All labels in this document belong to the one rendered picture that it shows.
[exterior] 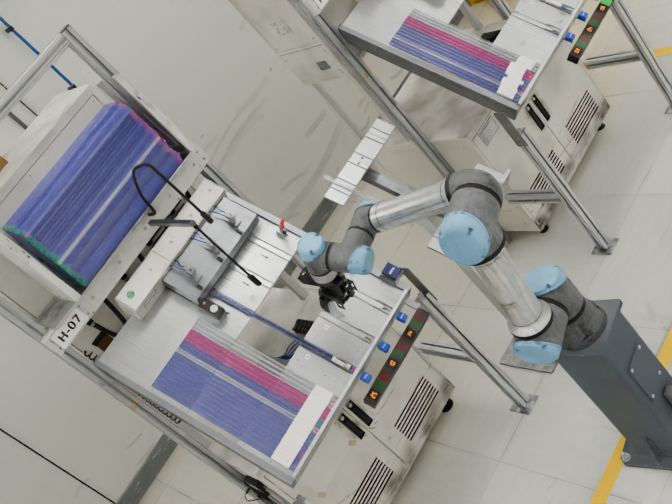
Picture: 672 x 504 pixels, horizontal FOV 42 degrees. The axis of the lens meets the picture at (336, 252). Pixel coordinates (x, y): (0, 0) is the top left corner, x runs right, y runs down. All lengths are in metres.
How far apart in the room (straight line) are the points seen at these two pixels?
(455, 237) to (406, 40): 1.38
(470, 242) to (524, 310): 0.29
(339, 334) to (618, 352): 0.81
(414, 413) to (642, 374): 0.97
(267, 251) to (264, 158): 1.95
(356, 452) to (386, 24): 1.52
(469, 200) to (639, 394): 0.86
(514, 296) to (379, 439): 1.17
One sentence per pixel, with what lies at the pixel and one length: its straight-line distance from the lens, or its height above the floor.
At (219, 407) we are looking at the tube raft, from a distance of 2.62.
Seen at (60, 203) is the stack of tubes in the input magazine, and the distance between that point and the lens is 2.62.
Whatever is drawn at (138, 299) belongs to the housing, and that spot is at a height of 1.24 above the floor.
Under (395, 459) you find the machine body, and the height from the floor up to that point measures 0.15.
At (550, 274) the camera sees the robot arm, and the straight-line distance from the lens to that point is 2.30.
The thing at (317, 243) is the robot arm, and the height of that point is 1.20.
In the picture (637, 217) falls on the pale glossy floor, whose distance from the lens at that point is 3.51.
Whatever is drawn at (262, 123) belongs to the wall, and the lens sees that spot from 4.72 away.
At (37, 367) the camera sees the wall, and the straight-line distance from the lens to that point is 4.24.
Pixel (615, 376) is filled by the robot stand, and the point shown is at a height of 0.43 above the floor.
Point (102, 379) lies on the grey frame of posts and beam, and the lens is 2.78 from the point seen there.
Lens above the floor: 2.23
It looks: 29 degrees down
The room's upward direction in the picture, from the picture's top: 45 degrees counter-clockwise
